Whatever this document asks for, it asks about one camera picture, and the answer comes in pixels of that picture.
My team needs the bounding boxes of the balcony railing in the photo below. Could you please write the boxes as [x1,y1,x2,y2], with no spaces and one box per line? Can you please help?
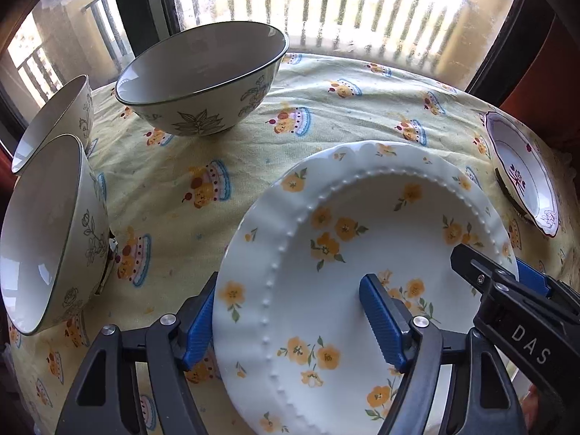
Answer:
[16,0,481,96]

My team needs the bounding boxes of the yellow printed tablecloth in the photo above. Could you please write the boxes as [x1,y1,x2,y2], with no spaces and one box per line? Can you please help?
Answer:
[7,52,580,435]

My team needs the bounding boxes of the large cream leaf-print bowl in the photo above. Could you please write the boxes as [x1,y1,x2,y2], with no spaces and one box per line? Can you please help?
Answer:
[114,20,290,137]

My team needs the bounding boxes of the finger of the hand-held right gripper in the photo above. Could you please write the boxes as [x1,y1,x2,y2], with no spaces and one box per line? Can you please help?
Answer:
[517,258,580,308]
[450,244,580,327]

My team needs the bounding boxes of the white plate with yellow flowers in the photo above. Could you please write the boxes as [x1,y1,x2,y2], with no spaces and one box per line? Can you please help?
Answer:
[212,140,519,435]

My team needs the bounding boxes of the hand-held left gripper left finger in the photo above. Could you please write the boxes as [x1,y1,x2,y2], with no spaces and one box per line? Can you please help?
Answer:
[54,272,218,435]

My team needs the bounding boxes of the red curtain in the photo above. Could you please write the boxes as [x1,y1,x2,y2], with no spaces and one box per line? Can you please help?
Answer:
[498,9,580,146]

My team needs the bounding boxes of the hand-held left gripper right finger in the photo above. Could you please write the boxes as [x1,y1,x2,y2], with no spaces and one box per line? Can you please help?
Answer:
[359,274,529,435]

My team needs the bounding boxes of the small white plate red flowers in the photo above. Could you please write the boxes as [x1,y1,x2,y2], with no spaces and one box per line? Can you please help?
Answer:
[484,111,560,237]

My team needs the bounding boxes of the dark window frame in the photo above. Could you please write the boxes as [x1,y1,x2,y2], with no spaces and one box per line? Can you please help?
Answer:
[0,0,580,155]

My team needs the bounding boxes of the small cream floral bowl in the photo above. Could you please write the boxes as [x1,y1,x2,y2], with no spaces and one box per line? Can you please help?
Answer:
[11,75,94,174]

